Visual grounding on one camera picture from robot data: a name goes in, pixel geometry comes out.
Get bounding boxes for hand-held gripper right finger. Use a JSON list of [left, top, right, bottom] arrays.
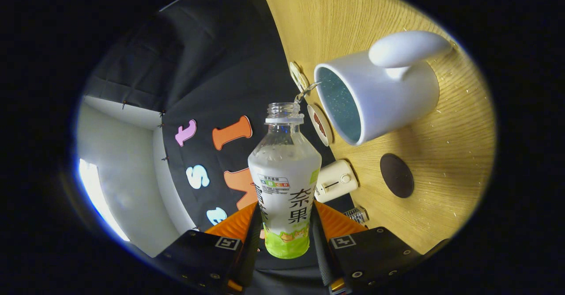
[[310, 200, 424, 293]]

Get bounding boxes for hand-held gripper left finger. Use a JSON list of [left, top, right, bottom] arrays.
[[157, 201, 263, 293]]

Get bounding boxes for clear juice bottle white label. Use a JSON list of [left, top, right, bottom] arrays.
[[248, 102, 322, 259]]

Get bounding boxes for dark brown round coaster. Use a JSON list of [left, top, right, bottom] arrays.
[[380, 153, 414, 198]]

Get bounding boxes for white cup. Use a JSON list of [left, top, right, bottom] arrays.
[[314, 30, 453, 146]]

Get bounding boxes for white toaster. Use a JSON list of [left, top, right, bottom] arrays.
[[314, 159, 358, 203]]

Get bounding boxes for white round plate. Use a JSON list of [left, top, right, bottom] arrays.
[[307, 104, 332, 147]]

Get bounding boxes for wooden table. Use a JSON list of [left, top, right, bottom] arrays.
[[260, 0, 497, 255]]

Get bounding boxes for white divided dish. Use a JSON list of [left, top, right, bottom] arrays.
[[289, 61, 309, 93]]

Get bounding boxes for metal wire holder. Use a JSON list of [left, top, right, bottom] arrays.
[[343, 206, 369, 225]]

